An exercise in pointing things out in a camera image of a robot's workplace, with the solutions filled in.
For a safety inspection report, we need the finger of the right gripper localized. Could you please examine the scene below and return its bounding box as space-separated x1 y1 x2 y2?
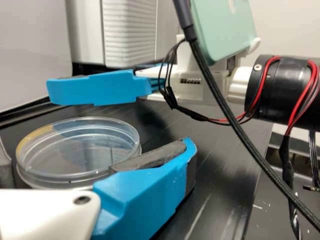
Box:
46 69 165 106

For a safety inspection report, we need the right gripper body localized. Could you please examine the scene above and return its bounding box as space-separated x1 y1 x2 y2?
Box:
134 64 254 103

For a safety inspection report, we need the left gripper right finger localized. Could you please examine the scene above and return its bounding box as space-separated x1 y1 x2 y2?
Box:
91 136 198 240

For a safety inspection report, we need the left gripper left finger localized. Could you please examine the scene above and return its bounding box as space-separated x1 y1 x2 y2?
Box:
0 159 15 189

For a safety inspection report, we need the petri dish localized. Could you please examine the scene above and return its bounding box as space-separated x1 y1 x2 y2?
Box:
15 116 143 191

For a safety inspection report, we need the white box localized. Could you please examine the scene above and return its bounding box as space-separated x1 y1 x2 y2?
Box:
0 0 106 113

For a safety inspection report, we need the incubator door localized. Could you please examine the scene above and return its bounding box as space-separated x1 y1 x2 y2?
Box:
101 0 159 68

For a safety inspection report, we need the black cable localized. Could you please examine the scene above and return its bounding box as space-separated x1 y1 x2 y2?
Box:
171 0 320 240
279 132 305 240

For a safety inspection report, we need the right wrist camera phone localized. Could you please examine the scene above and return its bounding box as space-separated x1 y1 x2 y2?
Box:
176 0 261 76

